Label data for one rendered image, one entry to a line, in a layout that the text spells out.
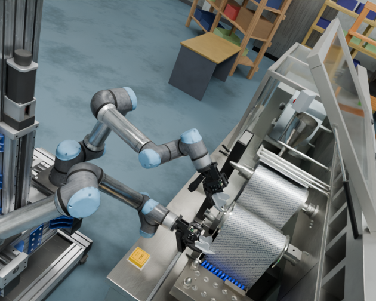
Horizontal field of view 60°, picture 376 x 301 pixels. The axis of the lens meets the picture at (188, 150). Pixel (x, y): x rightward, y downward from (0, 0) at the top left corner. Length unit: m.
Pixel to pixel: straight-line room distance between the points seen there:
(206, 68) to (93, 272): 3.35
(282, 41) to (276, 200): 7.49
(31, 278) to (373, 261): 1.84
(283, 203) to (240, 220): 0.25
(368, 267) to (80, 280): 1.95
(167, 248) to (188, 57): 3.74
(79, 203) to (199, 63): 3.95
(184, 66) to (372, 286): 4.47
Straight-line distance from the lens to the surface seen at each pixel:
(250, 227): 1.35
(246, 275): 1.49
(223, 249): 1.43
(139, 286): 1.50
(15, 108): 1.45
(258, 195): 1.51
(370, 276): 0.94
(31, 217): 1.33
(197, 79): 5.02
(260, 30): 6.47
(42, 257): 2.34
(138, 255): 1.55
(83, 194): 1.22
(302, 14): 8.69
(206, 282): 1.46
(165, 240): 1.67
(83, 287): 2.49
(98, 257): 2.62
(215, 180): 1.29
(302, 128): 1.84
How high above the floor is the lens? 2.17
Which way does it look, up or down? 34 degrees down
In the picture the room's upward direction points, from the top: 24 degrees clockwise
